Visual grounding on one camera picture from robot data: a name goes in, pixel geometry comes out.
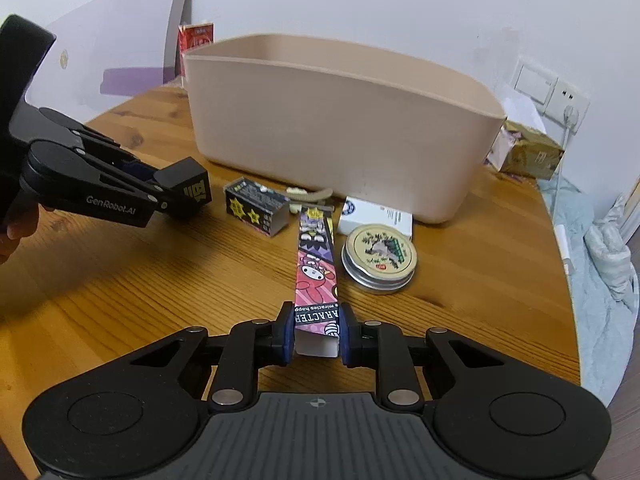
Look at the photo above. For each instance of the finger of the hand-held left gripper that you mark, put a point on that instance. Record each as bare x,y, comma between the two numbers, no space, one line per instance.
149,195
102,143

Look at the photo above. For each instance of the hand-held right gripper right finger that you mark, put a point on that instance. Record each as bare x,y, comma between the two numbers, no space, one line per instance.
346,341

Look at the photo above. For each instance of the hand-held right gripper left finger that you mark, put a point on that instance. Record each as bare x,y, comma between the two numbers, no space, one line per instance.
288,334

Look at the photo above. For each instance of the small black box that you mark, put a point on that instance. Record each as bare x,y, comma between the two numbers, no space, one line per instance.
186,187

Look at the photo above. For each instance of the long cartoon print box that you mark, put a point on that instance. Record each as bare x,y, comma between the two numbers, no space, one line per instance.
316,270

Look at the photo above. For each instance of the beige plastic storage bin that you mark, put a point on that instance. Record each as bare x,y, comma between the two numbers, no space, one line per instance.
330,135

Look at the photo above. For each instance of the person's left hand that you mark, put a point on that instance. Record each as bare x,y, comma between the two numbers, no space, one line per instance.
17,237

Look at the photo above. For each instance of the round metal tin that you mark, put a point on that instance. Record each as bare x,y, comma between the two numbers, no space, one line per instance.
380,257

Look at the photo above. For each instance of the black box with yellow stars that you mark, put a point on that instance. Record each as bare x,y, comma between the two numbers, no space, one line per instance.
255,207

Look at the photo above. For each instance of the white flat box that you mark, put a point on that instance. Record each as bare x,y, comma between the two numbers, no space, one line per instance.
375,214

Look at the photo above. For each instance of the purple chair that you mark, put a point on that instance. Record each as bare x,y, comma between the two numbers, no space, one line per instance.
172,30

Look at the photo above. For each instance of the beige hair clip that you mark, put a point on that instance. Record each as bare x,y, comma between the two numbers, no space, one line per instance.
312,195

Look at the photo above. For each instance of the red box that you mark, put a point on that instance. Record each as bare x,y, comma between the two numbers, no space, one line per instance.
196,37

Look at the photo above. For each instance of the pink white packet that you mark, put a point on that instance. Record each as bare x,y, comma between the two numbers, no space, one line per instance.
500,150

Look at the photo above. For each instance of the light blue bedding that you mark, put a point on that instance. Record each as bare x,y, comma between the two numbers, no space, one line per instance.
595,285

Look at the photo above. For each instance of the gold brown packet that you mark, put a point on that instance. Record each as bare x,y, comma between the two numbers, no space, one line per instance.
532,152

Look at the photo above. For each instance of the white wall switch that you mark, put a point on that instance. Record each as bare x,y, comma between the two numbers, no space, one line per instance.
535,82

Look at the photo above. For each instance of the white wall socket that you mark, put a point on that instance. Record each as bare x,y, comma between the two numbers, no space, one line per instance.
567,102

